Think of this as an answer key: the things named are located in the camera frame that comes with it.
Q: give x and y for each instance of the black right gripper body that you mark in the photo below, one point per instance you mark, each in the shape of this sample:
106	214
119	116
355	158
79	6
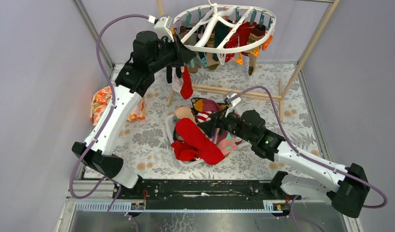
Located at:
229	123

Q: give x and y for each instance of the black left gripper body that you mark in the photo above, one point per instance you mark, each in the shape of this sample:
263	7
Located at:
177	53

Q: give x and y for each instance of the white sock black stripes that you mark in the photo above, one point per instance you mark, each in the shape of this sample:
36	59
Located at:
177	81

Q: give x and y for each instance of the large red sock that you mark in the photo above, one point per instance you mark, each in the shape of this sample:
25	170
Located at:
194	137

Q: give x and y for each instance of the red white sock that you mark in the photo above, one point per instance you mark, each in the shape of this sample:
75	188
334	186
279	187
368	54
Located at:
186	89

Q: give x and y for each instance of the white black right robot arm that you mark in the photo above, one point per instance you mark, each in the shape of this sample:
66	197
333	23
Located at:
344	187

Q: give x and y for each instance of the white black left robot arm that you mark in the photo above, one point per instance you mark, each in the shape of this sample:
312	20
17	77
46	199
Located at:
150	55

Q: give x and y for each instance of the white oval clip hanger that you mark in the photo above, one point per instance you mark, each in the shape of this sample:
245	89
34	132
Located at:
190	20

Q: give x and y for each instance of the white laundry basket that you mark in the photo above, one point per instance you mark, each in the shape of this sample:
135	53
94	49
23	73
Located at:
201	109

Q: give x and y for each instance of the small red crumpled sock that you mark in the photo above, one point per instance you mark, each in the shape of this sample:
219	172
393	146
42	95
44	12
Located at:
184	151

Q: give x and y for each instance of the dark teal hanging sock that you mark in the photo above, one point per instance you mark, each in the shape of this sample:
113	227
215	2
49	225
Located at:
221	31

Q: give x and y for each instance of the red patterned hanging sock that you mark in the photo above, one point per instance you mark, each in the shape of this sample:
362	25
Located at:
232	43

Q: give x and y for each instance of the olive striped hanging sock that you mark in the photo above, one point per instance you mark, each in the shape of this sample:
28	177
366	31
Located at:
256	33

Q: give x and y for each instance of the floral orange fabric bag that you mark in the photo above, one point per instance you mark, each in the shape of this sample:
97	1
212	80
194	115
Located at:
100	101

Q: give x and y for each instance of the orange clothespin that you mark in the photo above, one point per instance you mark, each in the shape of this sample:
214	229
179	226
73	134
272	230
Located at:
267	42

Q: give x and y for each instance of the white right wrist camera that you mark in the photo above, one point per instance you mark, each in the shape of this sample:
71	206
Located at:
231	100

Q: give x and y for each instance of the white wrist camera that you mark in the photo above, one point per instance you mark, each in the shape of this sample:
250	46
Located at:
231	100
162	26

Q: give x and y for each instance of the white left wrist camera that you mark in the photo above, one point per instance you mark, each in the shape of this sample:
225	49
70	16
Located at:
162	26

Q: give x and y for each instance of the wooden hanger stand frame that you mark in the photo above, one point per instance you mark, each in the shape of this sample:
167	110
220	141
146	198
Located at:
248	93

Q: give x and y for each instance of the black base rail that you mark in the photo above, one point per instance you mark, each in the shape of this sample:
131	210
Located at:
161	194

